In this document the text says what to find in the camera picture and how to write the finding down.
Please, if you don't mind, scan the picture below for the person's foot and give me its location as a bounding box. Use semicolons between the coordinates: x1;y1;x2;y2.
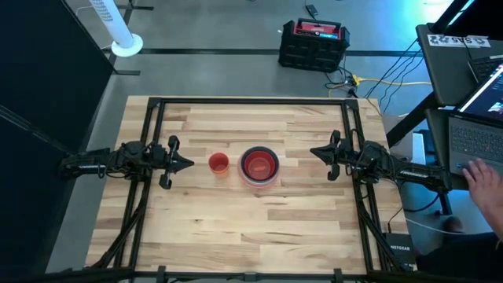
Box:
442;215;464;235

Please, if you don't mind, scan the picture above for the curved black floor cable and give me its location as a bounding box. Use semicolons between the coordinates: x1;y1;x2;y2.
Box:
403;191;440;214

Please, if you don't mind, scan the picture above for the black diagonal frame strut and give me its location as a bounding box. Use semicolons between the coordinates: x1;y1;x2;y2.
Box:
0;104;112;159

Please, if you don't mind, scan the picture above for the yellow floor cable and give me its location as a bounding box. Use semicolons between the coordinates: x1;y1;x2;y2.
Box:
351;74;432;87

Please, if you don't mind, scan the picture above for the translucent white plastic bowl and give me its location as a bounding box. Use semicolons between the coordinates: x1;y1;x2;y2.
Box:
237;145;281;188

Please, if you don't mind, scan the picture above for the person's leg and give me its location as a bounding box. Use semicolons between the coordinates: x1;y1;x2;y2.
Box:
416;231;503;283

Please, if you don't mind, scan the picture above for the pink plastic bowl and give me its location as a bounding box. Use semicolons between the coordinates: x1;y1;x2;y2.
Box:
244;149;277;181

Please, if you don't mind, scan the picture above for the black laptop stand table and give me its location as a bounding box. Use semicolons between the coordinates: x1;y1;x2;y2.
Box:
387;92;503;215

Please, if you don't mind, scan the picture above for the person's forearm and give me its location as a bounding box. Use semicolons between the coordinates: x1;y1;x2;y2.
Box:
485;204;503;241

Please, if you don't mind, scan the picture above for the black keyboard device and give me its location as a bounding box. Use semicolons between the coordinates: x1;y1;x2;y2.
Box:
466;53;503;83

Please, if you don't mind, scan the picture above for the black Netgear network switch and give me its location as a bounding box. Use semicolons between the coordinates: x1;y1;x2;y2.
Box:
383;231;417;266

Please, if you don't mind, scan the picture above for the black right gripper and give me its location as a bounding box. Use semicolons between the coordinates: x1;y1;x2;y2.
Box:
310;130;358;182

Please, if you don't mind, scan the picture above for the white printed paper label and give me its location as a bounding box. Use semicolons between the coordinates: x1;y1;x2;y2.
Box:
427;34;491;48

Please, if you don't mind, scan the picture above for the red black power station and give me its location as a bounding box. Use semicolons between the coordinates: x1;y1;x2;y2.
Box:
277;17;351;74

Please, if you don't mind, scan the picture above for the black open laptop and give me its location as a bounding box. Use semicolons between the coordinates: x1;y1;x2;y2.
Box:
447;62;503;178

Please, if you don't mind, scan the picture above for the dark blue partition curtain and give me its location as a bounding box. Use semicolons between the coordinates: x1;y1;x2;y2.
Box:
0;0;116;276

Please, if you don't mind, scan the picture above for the dark blue plastic bowl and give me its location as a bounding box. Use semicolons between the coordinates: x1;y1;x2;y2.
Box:
240;146;281;184

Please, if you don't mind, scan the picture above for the orange plastic cup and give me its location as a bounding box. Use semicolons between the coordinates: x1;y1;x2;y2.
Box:
207;152;230;176

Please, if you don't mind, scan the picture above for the white tower fan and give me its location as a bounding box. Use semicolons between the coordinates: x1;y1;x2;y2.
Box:
89;0;145;58

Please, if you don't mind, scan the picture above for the black monitor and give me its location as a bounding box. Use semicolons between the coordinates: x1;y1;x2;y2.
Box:
431;0;503;40

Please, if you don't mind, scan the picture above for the person's hand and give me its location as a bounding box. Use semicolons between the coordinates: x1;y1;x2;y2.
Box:
461;158;503;215

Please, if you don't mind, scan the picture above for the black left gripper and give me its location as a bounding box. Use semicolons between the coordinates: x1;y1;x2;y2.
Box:
151;134;195;191

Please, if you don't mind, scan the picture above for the black desk with paper label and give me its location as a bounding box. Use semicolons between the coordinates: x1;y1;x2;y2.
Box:
415;21;503;107

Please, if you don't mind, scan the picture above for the white box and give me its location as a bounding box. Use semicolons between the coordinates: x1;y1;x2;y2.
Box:
411;132;428;166

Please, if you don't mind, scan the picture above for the white floor cable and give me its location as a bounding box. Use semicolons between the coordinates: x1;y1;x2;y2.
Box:
404;219;472;237

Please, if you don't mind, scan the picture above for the black aluminium table frame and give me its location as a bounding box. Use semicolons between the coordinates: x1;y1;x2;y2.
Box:
90;97;409;283

